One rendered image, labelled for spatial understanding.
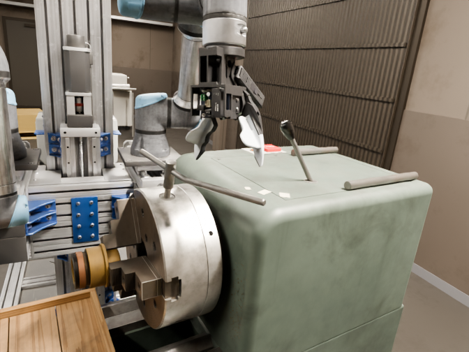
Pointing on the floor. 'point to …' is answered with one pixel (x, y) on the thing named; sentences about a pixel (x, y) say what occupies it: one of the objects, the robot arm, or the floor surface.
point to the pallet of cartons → (27, 121)
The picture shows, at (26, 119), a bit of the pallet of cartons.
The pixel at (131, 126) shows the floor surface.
